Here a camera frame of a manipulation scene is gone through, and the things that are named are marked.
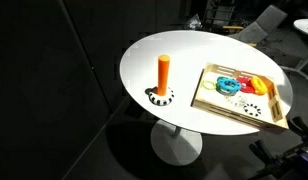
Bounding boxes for wooden slatted tray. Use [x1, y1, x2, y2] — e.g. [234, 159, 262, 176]
[192, 63, 289, 129]

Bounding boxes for black white striped base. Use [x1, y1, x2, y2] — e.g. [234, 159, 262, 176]
[148, 87, 174, 106]

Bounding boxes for orange stacking peg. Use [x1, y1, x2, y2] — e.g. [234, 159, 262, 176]
[157, 55, 170, 96]

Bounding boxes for dark shelf rack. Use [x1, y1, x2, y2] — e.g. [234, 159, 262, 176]
[203, 0, 237, 35]

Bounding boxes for grey chair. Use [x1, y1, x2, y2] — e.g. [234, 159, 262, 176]
[230, 5, 288, 46]

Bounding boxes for black tripod equipment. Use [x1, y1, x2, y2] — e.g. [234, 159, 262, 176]
[248, 116, 308, 180]

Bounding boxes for thin green ring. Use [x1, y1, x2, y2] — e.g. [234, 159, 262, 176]
[201, 79, 218, 92]

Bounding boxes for white round table pedestal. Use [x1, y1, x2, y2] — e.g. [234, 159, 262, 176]
[151, 120, 203, 166]

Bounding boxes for blue ring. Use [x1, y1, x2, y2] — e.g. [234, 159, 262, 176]
[216, 76, 242, 95]

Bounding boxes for clear transparent ring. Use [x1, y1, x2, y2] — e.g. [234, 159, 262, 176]
[228, 93, 248, 107]

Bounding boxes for small black white ring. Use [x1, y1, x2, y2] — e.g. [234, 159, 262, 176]
[243, 103, 262, 118]

